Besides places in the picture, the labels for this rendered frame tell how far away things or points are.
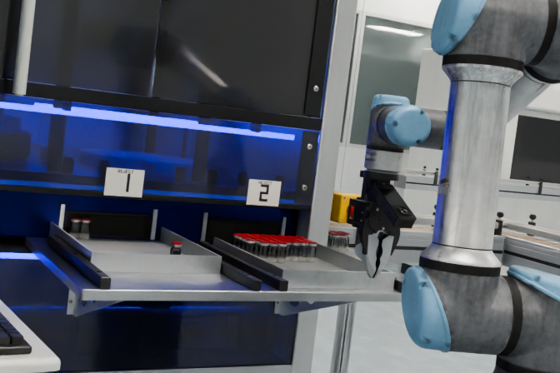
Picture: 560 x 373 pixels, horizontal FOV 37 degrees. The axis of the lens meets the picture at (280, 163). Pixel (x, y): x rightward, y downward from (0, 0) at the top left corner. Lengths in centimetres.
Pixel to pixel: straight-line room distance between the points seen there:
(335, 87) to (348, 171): 555
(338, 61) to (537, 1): 88
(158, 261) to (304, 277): 28
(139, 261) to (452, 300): 65
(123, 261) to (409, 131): 58
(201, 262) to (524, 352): 67
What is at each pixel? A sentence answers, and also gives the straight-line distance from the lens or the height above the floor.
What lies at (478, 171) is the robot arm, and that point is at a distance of 120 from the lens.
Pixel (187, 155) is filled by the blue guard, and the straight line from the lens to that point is 187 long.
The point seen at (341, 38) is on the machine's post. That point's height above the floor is 141.
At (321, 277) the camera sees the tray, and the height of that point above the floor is 90.
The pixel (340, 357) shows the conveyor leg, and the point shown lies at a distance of 236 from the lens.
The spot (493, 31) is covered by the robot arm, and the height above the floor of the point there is 135.
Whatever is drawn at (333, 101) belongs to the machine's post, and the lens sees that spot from 203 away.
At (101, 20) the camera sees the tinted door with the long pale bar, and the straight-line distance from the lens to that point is 181.
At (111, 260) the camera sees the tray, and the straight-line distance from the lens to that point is 157.
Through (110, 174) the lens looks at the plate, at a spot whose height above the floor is 104.
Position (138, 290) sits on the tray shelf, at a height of 88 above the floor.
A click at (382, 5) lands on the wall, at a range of 772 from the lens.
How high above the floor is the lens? 120
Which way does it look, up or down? 3 degrees down
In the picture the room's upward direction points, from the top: 7 degrees clockwise
